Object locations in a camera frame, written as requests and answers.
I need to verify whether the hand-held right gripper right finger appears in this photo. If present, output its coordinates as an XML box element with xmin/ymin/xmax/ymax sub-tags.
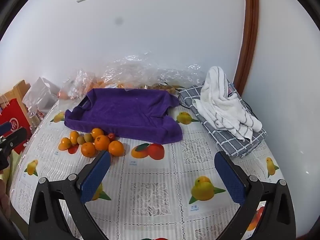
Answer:
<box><xmin>214</xmin><ymin>151</ymin><xmax>297</xmax><ymax>240</ymax></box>

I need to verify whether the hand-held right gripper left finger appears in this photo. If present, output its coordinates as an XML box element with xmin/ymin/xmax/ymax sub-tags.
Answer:
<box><xmin>28</xmin><ymin>151</ymin><xmax>111</xmax><ymax>240</ymax></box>

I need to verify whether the small orange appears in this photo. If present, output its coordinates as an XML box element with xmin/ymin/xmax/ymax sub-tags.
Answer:
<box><xmin>58</xmin><ymin>137</ymin><xmax>72</xmax><ymax>151</ymax></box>
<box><xmin>69</xmin><ymin>131</ymin><xmax>80</xmax><ymax>145</ymax></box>

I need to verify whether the red paper bag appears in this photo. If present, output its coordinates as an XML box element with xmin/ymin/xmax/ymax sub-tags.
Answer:
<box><xmin>0</xmin><ymin>98</ymin><xmax>32</xmax><ymax>155</ymax></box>

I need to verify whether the grey checked cloth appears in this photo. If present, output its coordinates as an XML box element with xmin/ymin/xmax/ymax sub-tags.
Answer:
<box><xmin>179</xmin><ymin>80</ymin><xmax>267</xmax><ymax>158</ymax></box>

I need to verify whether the white plastic bag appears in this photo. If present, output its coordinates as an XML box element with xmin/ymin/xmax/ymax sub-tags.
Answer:
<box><xmin>22</xmin><ymin>77</ymin><xmax>61</xmax><ymax>113</ymax></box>

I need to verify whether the fruit-print tablecloth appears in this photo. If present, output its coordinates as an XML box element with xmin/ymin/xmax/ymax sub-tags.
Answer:
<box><xmin>9</xmin><ymin>90</ymin><xmax>320</xmax><ymax>240</ymax></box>

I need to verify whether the purple towel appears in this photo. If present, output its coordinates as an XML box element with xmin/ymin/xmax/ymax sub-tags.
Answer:
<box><xmin>64</xmin><ymin>88</ymin><xmax>183</xmax><ymax>145</ymax></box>

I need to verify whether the white striped towel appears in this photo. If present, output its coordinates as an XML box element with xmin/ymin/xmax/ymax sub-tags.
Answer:
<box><xmin>192</xmin><ymin>66</ymin><xmax>263</xmax><ymax>142</ymax></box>

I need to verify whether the small clear plastic bag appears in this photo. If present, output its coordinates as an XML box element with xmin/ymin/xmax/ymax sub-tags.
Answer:
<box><xmin>59</xmin><ymin>69</ymin><xmax>97</xmax><ymax>101</ymax></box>

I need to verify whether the brown longan bunch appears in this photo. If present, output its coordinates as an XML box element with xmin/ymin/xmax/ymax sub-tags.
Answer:
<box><xmin>140</xmin><ymin>82</ymin><xmax>186</xmax><ymax>94</ymax></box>

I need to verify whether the large clear plastic bag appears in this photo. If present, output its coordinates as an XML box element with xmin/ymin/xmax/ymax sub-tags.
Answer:
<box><xmin>101</xmin><ymin>51</ymin><xmax>201</xmax><ymax>91</ymax></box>

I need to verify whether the brown wooden door frame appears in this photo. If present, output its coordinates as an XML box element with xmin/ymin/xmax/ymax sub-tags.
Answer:
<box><xmin>233</xmin><ymin>0</ymin><xmax>259</xmax><ymax>93</ymax></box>

